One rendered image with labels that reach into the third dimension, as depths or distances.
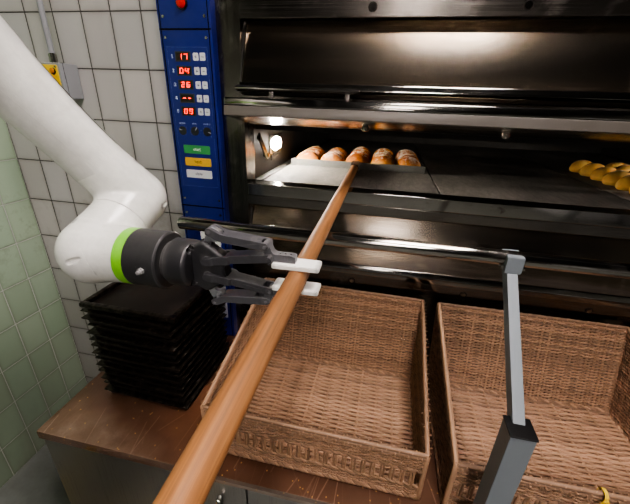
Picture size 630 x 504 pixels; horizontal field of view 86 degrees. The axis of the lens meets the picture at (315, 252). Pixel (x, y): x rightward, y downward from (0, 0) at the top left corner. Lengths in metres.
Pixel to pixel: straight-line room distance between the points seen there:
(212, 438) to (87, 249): 0.40
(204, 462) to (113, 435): 0.91
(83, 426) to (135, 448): 0.18
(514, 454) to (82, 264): 0.75
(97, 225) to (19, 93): 0.20
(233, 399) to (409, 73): 0.90
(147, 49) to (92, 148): 0.65
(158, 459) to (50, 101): 0.84
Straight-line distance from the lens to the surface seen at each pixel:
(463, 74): 1.04
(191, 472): 0.28
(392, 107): 0.89
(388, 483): 0.98
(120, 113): 1.35
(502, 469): 0.75
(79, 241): 0.63
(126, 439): 1.16
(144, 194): 0.69
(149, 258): 0.56
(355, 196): 1.07
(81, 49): 1.42
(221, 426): 0.30
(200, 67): 1.15
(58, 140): 0.67
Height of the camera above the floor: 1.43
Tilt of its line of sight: 24 degrees down
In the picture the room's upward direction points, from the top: 2 degrees clockwise
